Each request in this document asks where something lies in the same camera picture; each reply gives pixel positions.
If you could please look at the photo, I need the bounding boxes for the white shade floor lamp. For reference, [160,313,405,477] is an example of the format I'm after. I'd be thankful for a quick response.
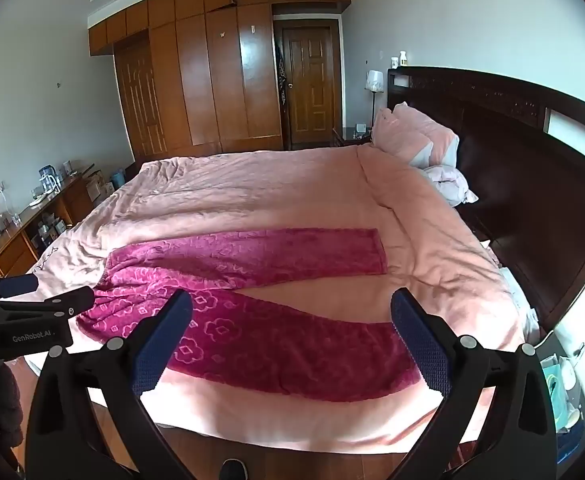
[365,70,385,133]

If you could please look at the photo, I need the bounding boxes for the wooden desk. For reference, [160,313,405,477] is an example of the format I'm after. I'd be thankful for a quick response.
[0,172,96,281]

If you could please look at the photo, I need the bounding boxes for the cardboard box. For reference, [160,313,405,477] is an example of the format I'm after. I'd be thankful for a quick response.
[83,170,108,201]

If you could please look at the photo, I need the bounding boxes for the cluttered bedside table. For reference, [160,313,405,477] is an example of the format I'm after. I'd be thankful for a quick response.
[540,330,585,433]

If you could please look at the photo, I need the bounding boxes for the dark wooden headboard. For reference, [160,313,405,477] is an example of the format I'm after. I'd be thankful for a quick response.
[387,65,585,333]

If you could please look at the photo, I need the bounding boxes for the brown wooden door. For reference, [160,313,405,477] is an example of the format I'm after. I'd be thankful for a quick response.
[275,19,343,151]

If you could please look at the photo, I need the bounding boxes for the brown wooden wardrobe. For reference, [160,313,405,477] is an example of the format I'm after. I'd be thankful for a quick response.
[87,0,351,161]

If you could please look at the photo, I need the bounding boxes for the pale crumpled quilt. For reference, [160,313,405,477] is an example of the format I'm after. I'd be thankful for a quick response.
[425,165,478,208]

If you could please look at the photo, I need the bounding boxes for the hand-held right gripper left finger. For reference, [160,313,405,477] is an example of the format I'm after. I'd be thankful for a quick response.
[25,289,208,480]

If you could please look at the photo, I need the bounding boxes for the glass kettle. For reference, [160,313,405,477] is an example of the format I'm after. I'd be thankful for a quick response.
[37,165,60,196]

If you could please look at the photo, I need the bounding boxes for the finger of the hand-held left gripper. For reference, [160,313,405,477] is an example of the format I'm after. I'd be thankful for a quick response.
[0,286,96,321]
[0,274,40,306]

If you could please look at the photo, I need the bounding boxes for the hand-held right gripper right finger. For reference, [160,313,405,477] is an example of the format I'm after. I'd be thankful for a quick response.
[390,287,558,480]

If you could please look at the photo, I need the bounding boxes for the dark nightstand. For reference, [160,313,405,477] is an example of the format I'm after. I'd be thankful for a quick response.
[333,122,376,147]

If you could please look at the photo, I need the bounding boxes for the pink blanket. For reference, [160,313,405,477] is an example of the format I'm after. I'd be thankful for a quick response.
[27,145,528,453]

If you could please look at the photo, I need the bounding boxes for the magenta fleece pants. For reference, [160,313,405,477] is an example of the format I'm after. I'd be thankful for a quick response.
[75,227,423,403]

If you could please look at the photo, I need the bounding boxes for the person's dark shoe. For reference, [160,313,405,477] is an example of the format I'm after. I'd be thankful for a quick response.
[219,457,248,480]

